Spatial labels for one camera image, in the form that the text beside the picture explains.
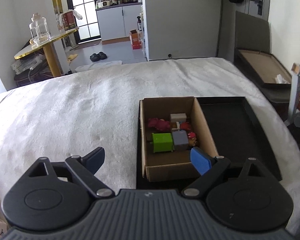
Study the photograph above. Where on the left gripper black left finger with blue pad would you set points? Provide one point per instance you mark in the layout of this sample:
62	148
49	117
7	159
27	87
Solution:
73	178

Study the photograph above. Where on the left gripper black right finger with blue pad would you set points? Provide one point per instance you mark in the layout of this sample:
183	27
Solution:
220	179

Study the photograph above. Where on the red-haired small figure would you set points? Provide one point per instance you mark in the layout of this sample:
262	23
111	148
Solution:
192	139

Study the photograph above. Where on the grey-blue toy block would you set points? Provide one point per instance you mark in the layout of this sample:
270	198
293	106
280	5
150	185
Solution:
180	140

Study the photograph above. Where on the striped cup toy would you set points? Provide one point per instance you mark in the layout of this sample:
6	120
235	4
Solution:
175	126

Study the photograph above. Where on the white toy block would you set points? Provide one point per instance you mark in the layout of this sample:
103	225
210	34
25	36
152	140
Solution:
178	117

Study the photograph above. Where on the pink strawberry bear toy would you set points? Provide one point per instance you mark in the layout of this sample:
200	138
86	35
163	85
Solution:
158	124

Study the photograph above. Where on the red crab toy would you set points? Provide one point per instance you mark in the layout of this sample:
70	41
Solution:
185	126

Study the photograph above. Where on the black shallow tray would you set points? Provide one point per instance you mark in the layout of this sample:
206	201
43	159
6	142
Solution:
237	134

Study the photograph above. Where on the brown cardboard box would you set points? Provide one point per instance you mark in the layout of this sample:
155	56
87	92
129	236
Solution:
164	166

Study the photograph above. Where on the white fluffy blanket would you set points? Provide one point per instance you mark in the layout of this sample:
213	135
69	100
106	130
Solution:
76	113

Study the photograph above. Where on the dark framed corkboard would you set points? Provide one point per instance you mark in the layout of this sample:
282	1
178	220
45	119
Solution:
263	68

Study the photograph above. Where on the yellow slipper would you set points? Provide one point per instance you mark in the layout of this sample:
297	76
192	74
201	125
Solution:
71	58

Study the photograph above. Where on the black slippers pair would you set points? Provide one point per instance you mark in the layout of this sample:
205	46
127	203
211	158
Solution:
98	56

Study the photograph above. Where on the white power strip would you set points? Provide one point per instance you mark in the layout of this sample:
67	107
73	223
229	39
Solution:
20	65

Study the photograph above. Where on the gold round side table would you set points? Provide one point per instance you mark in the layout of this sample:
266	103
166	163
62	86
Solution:
48	51

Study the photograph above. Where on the orange cardboard box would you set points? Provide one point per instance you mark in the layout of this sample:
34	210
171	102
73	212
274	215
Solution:
135	39

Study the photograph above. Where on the clear glass jar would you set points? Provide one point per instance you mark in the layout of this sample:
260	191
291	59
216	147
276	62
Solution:
39	29

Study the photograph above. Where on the red tin can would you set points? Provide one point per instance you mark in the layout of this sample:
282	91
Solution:
67	20

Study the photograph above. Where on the white kitchen cabinet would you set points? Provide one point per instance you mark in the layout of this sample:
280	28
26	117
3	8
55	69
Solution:
116	22

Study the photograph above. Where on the spray bottle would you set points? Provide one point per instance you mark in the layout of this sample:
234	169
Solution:
139	22

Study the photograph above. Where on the rice cooker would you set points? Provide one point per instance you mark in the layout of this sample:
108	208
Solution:
103	3

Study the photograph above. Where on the black-framed glass door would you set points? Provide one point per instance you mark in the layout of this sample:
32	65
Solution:
88	25

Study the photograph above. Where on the door handle lock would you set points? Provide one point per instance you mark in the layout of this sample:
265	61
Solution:
259	4

